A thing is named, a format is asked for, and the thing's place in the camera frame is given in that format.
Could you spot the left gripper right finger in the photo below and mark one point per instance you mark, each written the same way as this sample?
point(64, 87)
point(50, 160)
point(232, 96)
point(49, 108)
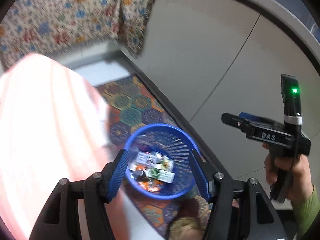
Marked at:
point(203, 176)

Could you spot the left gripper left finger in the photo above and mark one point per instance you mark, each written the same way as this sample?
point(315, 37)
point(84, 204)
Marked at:
point(113, 173)

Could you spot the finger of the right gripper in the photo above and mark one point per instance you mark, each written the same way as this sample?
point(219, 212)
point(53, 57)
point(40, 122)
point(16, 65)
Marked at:
point(232, 120)
point(250, 116)

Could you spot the white milk carton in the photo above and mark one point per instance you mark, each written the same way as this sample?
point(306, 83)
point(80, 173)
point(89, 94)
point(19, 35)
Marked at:
point(161, 175)

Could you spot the green sleeve forearm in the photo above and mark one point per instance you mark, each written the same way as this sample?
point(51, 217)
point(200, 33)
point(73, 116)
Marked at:
point(305, 213)

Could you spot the blue mesh trash basket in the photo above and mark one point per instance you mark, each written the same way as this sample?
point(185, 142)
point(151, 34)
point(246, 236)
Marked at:
point(160, 159)

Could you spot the person's right hand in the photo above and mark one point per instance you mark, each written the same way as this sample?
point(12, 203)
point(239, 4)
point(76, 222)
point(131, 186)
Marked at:
point(301, 187)

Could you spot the colourful hexagon floor mat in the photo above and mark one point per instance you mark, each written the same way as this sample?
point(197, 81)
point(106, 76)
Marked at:
point(136, 114)

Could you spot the striped pink white tablecloth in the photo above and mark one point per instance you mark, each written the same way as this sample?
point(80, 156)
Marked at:
point(54, 125)

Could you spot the patterned fabric cover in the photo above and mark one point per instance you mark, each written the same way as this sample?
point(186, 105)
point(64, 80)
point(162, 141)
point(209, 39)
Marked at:
point(51, 27)

